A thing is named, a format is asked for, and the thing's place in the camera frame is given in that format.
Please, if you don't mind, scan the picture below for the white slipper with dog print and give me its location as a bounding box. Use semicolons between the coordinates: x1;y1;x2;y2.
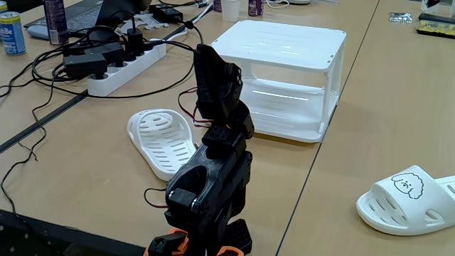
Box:
127;108;197;182
355;164;455;237

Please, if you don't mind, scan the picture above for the white plastic shoe rack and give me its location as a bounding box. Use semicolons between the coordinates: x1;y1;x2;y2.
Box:
210;19;348;144

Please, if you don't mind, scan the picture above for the white paper cup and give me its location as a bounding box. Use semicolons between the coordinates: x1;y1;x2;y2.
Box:
220;0;242;23

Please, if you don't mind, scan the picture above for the black power brick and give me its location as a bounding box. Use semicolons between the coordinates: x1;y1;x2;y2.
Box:
148;3;185;24

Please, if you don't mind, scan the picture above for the black plug charger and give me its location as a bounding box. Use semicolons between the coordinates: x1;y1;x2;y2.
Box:
126;27;146;58

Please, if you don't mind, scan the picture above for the white power strip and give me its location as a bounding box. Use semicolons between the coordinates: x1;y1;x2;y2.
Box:
86;42;168;98

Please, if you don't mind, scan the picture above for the black adapter with green light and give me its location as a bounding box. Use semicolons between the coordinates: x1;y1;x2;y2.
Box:
84;41;128;68

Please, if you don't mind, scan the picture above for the black power adapter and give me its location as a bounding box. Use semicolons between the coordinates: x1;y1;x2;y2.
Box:
62;53;108;81

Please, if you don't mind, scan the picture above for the dark laptop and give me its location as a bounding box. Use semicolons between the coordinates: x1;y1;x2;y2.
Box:
23;0;152;42

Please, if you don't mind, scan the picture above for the tall purple can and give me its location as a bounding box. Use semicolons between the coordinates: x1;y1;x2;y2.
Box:
43;0;69;46

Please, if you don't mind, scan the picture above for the silver foil wrapper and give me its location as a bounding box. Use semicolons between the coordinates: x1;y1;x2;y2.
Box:
388;11;414;24

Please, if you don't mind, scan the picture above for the blue drink can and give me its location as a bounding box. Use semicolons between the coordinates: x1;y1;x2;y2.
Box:
0;11;27;56

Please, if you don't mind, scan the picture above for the black and yellow box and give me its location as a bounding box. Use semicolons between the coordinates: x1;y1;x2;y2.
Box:
416;13;455;39

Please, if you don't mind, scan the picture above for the white and black box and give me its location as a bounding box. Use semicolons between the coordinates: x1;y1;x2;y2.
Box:
421;0;455;17

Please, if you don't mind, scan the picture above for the black cable with ferrite bead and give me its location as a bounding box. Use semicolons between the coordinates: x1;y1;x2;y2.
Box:
144;20;205;53

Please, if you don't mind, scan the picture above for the white power strip cable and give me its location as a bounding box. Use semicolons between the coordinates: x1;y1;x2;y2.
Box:
151;3;214;43

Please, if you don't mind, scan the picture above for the white printed bracket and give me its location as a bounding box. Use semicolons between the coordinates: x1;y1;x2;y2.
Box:
120;14;171;32

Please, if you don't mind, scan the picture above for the white coiled cable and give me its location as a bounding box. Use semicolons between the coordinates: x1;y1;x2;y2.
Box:
264;0;291;9

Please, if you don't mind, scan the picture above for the thin black loose wire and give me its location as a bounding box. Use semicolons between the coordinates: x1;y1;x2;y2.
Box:
1;80;56;221

